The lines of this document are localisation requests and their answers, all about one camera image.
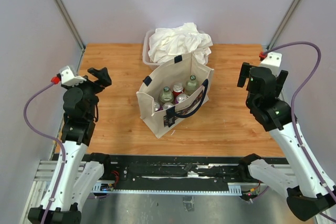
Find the right aluminium frame post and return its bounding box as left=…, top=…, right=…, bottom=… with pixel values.
left=264, top=0, right=302, bottom=49

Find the red soda can front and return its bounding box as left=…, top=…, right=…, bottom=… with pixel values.
left=162, top=102, right=174, bottom=110

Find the red soda can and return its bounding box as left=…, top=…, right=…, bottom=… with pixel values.
left=162, top=102, right=174, bottom=110
left=172, top=83, right=184, bottom=98

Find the clear plastic bin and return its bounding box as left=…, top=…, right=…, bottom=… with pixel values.
left=142, top=29, right=211, bottom=71

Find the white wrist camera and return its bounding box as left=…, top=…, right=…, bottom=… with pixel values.
left=51, top=66, right=87, bottom=87
left=259, top=52, right=282, bottom=75

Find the clear glass bottle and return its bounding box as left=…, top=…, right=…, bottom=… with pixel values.
left=159, top=86, right=174, bottom=105
left=184, top=75, right=199, bottom=96

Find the purple soda can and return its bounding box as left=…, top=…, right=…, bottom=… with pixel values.
left=153, top=101, right=162, bottom=112
left=175, top=93, right=188, bottom=104

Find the left aluminium frame post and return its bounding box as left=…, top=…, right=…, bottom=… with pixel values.
left=53, top=0, right=86, bottom=52

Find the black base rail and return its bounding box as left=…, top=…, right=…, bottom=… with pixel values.
left=52, top=153, right=289, bottom=193

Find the aluminium frame post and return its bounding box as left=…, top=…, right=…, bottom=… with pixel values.
left=264, top=0, right=302, bottom=49
left=53, top=0, right=86, bottom=52

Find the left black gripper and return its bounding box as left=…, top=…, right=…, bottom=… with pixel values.
left=62, top=67, right=111, bottom=120

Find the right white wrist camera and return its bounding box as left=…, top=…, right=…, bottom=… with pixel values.
left=259, top=52, right=282, bottom=75

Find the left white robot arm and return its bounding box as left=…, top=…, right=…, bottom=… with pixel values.
left=24, top=66, right=112, bottom=223

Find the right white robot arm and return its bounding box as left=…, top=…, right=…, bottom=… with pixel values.
left=237, top=62, right=335, bottom=221

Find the white crumpled cloth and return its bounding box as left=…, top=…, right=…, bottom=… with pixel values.
left=148, top=22, right=214, bottom=65

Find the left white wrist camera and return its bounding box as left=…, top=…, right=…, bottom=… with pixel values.
left=51, top=66, right=87, bottom=87

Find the beige canvas tote bag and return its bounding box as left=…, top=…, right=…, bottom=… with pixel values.
left=136, top=54, right=214, bottom=138

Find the red soda can back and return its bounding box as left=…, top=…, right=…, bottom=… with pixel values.
left=172, top=83, right=184, bottom=98

